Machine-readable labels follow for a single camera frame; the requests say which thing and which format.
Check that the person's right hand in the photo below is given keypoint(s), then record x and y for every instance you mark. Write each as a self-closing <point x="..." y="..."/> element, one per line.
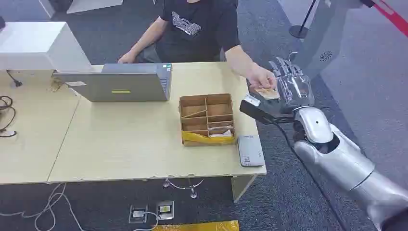
<point x="127" y="58"/>

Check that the person's left hand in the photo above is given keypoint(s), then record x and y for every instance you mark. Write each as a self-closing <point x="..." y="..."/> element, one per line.
<point x="259" y="76"/>

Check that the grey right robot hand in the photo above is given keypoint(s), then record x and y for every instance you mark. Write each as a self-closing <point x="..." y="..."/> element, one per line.
<point x="294" y="87"/>

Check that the tan card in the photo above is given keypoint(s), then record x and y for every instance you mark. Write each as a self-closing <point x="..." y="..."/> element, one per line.
<point x="267" y="93"/>

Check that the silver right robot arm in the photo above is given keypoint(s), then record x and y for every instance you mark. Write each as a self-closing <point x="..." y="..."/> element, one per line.
<point x="344" y="159"/>

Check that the grey laptop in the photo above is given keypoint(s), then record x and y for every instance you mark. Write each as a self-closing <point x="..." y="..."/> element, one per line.
<point x="121" y="84"/>

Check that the wooden compartment box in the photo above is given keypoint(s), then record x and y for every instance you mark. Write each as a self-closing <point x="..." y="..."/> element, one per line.
<point x="207" y="118"/>

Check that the white card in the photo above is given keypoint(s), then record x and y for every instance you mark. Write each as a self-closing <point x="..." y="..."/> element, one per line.
<point x="221" y="133"/>

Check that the person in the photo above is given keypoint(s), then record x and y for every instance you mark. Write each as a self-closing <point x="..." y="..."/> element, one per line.
<point x="194" y="28"/>

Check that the grey flat card reader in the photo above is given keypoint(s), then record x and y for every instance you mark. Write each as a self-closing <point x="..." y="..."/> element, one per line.
<point x="251" y="151"/>

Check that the white box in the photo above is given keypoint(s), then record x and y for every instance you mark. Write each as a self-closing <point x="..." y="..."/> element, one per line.
<point x="35" y="46"/>

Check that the pale desk leg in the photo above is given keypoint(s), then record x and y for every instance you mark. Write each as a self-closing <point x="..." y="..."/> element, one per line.
<point x="240" y="188"/>

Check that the red barrier belt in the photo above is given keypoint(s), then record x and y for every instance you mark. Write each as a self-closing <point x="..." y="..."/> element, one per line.
<point x="392" y="14"/>

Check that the silver floor socket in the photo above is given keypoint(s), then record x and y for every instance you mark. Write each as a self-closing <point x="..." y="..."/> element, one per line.
<point x="138" y="213"/>
<point x="165" y="209"/>

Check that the yellow sheet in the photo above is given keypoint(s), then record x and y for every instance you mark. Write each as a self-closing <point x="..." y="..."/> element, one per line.
<point x="200" y="226"/>

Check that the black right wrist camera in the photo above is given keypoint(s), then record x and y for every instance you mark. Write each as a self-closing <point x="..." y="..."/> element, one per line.
<point x="259" y="111"/>

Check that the black stanchion post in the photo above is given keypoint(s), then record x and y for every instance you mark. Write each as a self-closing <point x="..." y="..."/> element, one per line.
<point x="301" y="27"/>

